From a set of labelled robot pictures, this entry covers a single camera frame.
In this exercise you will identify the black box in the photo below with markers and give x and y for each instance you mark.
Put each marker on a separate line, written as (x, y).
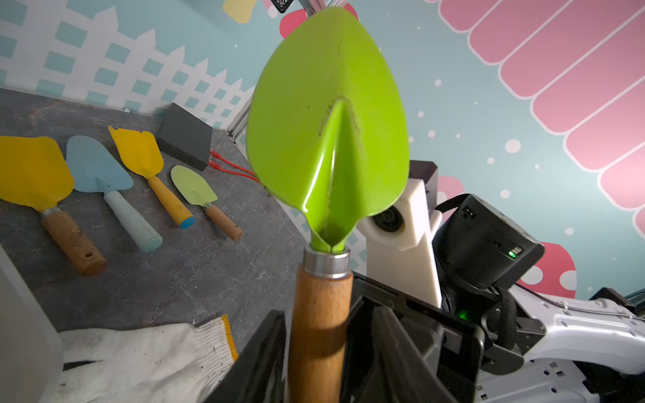
(185, 138)

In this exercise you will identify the green trowel wooden handle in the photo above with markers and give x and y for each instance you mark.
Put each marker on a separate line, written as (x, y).
(327, 136)

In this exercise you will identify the white plastic storage box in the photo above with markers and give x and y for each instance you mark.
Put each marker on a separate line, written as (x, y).
(31, 349)

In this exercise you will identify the light green trowel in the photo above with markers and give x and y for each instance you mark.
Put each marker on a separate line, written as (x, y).
(197, 192)

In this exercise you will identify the yellow shovel wooden handle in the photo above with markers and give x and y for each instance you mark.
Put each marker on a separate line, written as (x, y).
(34, 173)

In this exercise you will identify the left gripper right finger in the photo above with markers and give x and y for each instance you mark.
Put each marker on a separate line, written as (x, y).
(407, 376)

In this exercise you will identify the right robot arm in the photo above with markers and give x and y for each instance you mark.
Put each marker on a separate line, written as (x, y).
(441, 316)

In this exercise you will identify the light blue trowel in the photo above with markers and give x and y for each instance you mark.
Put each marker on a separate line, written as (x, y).
(95, 170)

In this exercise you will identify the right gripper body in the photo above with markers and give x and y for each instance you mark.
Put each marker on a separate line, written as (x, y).
(480, 254)

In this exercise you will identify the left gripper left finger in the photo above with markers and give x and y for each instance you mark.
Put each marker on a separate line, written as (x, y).
(257, 376)

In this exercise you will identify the white work glove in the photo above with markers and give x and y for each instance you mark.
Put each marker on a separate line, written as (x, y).
(169, 363)

